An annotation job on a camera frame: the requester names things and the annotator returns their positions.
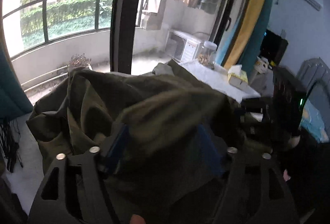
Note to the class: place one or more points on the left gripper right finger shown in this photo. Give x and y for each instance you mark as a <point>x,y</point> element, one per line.
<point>248,185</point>

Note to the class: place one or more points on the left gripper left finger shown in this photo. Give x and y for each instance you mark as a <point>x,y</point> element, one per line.
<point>73,189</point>

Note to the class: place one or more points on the olive green jacket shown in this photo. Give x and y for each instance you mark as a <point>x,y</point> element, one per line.
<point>161,175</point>

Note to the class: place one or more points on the person left hand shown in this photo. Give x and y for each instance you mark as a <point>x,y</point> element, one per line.
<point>137,219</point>

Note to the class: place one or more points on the white mug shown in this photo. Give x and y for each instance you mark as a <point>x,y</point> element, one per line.
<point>261,65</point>

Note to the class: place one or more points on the yellow tissue box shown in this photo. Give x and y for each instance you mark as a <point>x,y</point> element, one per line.
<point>237,77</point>

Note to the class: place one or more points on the white bed cover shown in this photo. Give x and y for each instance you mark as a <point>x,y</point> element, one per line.
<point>218,80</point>

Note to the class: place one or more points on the black monitor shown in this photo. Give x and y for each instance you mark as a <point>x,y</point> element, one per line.
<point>273,47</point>

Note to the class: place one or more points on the yellow teal right curtain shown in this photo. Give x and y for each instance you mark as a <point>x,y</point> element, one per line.
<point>242,44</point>

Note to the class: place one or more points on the clear plastic jar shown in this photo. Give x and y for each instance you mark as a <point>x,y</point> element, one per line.
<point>207,53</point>

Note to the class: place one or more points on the teal left curtain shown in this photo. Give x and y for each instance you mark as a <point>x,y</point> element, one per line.
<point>14,102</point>

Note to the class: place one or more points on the dried potted plant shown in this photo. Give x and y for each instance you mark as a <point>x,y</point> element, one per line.
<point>79,61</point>

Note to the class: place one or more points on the balcony railing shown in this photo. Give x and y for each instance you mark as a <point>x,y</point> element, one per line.
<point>42,21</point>

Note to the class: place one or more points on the black window frame post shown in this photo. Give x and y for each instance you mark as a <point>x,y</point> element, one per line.
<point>122,32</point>

